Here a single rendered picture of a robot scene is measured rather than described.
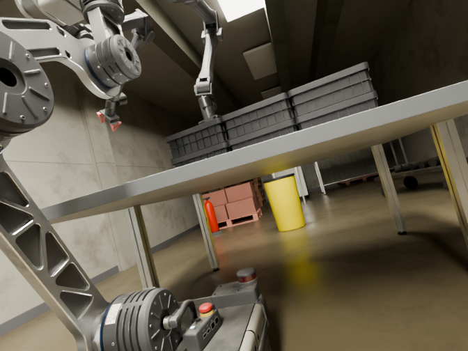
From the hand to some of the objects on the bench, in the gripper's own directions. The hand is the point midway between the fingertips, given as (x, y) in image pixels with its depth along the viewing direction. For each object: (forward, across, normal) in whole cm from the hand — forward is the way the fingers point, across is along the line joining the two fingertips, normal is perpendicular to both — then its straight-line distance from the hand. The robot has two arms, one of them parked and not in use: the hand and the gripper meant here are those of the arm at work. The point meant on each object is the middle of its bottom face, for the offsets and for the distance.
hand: (215, 137), depth 128 cm
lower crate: (+18, +22, +11) cm, 30 cm away
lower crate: (+19, +52, +12) cm, 57 cm away
